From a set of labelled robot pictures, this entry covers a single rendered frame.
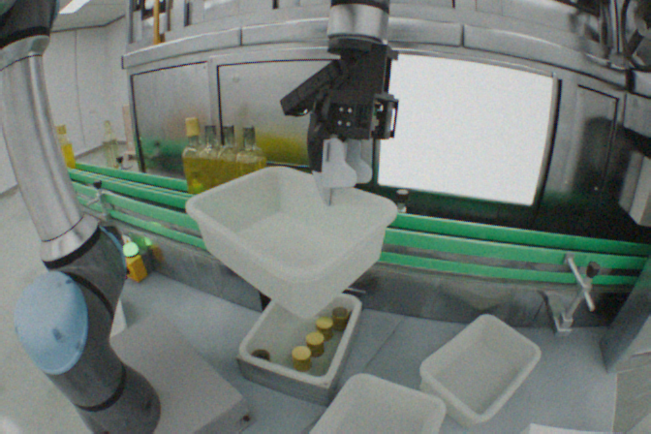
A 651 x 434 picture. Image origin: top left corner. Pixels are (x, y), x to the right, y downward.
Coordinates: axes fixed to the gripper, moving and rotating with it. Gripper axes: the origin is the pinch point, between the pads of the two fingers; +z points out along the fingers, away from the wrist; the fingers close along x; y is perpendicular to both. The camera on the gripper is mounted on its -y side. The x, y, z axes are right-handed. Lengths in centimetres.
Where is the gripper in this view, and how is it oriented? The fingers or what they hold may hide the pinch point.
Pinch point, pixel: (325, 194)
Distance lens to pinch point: 41.6
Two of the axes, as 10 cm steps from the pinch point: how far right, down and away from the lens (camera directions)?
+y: 8.0, 2.5, -5.5
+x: 5.9, -1.7, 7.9
